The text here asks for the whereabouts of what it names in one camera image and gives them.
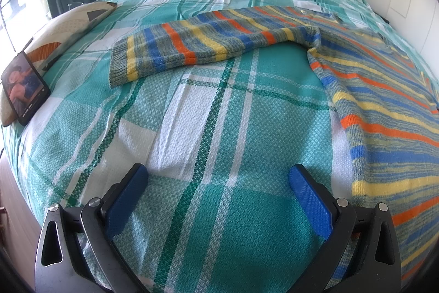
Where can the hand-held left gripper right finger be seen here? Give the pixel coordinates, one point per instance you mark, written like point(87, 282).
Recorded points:
point(310, 197)

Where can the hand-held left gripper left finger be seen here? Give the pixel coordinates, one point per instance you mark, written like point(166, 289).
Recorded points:
point(125, 197)

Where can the striped knit sweater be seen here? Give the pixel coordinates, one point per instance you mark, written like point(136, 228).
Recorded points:
point(374, 90)

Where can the teal plaid bedspread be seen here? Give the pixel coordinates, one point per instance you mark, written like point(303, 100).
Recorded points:
point(219, 114)

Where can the black smartphone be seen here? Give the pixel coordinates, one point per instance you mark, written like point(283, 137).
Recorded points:
point(25, 87)

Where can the patterned cream pillow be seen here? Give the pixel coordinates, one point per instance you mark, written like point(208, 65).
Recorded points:
point(65, 28)

